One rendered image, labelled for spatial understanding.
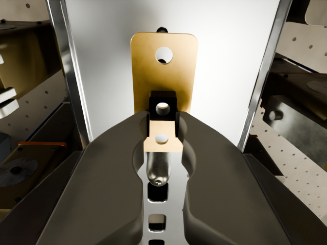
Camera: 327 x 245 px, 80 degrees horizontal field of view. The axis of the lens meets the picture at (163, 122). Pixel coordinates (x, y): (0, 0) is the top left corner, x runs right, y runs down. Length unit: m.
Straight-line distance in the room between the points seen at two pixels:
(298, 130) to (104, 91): 0.21
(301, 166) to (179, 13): 0.75
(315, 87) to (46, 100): 0.60
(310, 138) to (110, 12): 0.23
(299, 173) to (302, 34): 0.50
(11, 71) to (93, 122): 0.10
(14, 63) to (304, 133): 0.29
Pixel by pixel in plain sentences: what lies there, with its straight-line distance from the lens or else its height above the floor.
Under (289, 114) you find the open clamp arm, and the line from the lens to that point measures 0.26.
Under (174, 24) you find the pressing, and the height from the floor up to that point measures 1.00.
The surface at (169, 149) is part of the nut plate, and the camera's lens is 0.15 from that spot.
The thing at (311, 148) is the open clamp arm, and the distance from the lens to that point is 0.25.
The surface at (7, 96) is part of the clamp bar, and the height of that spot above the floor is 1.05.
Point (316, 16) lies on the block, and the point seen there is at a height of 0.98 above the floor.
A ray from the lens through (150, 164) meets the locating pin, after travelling 0.25.
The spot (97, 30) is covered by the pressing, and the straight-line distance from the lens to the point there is 0.22.
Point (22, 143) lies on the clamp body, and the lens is 0.39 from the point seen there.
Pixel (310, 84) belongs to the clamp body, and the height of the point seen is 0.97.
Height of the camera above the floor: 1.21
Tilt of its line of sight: 58 degrees down
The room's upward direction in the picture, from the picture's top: 179 degrees clockwise
